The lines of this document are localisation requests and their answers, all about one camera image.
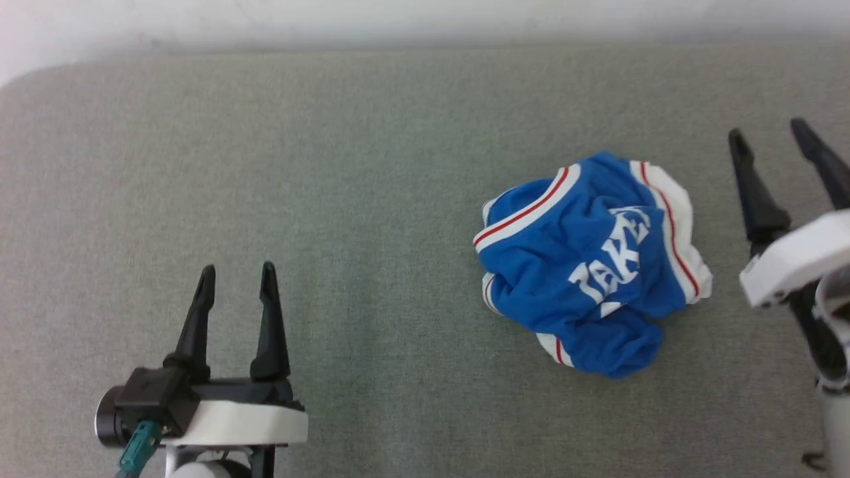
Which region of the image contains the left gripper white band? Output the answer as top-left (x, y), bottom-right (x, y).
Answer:
top-left (163, 261), bottom-right (310, 447)

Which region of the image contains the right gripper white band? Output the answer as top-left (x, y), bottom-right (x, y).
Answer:
top-left (728, 118), bottom-right (850, 310)

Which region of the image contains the blue basketball jersey white trim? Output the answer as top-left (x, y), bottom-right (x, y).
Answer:
top-left (473, 151), bottom-right (713, 379)

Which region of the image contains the grey fabric sofa surface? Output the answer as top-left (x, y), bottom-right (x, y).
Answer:
top-left (0, 41), bottom-right (850, 478)

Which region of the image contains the teal connector black cable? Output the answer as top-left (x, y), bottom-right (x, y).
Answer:
top-left (117, 420), bottom-right (164, 478)

